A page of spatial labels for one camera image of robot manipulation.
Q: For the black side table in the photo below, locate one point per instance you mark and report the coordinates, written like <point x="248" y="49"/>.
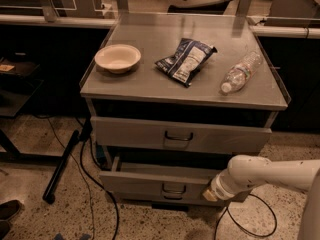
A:
<point x="17" y="85"/>

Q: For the white bowl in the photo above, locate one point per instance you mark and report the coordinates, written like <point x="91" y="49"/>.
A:
<point x="117" y="58"/>

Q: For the grey bottom drawer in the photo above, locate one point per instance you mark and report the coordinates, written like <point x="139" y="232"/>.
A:
<point x="169" y="200"/>

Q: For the grey drawer cabinet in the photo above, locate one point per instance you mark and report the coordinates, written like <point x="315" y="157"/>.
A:
<point x="173" y="98"/>

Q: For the grey drawer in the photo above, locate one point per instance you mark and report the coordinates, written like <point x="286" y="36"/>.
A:
<point x="156" y="180"/>
<point x="169" y="200"/>
<point x="189" y="137"/>

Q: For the black table leg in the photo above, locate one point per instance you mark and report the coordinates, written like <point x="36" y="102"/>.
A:
<point x="49" y="193"/>

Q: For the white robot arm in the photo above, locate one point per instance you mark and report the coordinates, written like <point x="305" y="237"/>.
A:
<point x="244" y="173"/>

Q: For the grey top drawer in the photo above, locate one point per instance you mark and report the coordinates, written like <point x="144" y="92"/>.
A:
<point x="189" y="137"/>

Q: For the blue chip bag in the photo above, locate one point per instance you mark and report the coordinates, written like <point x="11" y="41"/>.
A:
<point x="187" y="61"/>

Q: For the dark shoe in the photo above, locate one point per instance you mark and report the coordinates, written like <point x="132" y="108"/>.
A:
<point x="7" y="211"/>

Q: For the clear plastic water bottle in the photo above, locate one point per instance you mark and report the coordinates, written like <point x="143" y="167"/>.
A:
<point x="240" y="73"/>

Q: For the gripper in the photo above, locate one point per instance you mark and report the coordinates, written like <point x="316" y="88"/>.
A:
<point x="219" y="188"/>

